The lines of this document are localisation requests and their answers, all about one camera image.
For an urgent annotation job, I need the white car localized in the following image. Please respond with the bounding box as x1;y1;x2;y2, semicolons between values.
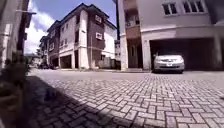
152;53;186;75

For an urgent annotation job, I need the beige building with dark eaves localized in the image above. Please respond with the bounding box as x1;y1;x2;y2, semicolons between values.
0;0;37;70

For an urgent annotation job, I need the brown and white building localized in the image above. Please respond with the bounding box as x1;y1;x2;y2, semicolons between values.
38;3;118;71

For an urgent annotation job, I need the pale pink building with garage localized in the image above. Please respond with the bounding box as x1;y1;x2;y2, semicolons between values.
116;0;224;72

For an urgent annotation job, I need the grey brick paved road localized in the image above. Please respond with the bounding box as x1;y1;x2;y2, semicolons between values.
0;68;224;128

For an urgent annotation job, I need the potted plant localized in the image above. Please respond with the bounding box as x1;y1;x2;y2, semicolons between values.
0;54;32;128

